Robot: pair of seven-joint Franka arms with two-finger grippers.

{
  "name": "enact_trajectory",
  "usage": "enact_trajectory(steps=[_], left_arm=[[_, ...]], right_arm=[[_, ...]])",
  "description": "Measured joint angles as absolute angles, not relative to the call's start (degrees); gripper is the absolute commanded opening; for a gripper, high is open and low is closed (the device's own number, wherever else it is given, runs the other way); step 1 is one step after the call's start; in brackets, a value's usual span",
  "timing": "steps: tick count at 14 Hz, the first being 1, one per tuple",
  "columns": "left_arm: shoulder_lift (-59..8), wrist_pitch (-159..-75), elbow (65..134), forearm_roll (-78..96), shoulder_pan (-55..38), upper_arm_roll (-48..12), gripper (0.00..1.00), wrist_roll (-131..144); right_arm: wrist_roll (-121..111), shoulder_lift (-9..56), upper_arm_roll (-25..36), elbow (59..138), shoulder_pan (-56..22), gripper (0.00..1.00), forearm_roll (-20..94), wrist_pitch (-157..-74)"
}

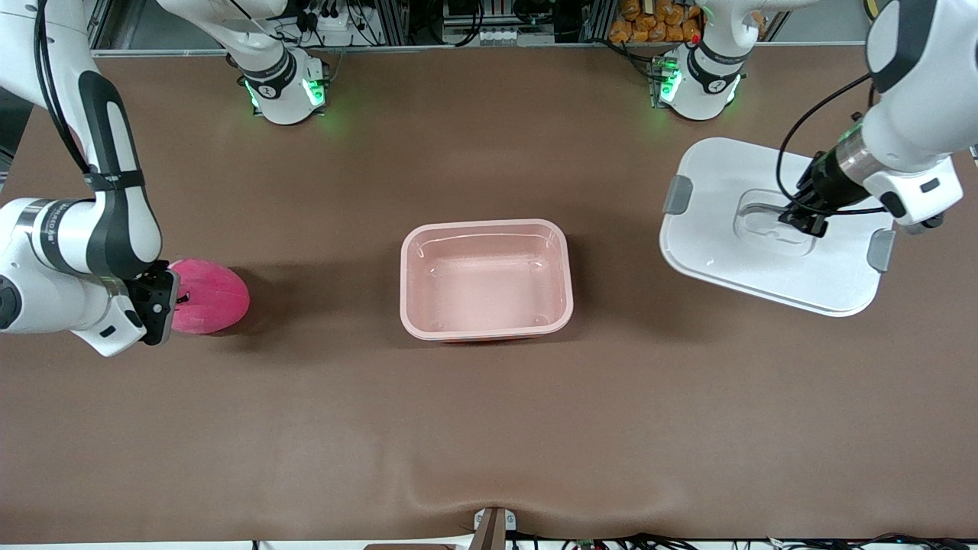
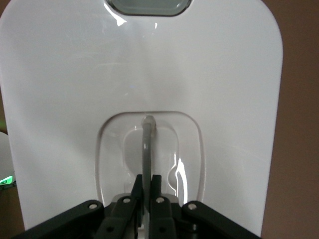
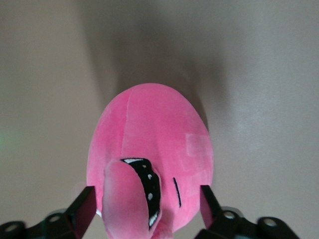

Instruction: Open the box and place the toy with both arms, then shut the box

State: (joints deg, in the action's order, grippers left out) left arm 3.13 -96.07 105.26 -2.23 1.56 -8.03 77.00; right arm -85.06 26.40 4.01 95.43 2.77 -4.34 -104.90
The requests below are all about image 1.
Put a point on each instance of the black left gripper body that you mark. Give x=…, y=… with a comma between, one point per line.
x=824, y=187

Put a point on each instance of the pink plush toy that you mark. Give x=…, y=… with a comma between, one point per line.
x=218, y=298

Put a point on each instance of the white box lid grey clips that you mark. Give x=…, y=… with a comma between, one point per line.
x=718, y=229

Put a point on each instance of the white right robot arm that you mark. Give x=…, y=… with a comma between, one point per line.
x=46, y=252

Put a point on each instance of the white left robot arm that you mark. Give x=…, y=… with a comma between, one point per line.
x=917, y=130

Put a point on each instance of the pink plastic storage box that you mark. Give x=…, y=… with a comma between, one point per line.
x=489, y=283

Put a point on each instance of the pile of orange items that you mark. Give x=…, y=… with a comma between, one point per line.
x=642, y=23

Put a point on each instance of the white power strip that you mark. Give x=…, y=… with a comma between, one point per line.
x=336, y=34

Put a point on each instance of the brown table cover mat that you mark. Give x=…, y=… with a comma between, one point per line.
x=489, y=428

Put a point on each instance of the white terminal block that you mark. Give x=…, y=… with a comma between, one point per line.
x=497, y=35

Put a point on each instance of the aluminium table edge rail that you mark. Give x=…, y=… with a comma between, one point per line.
x=458, y=47

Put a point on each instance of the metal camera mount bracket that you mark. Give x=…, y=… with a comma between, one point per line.
x=493, y=527

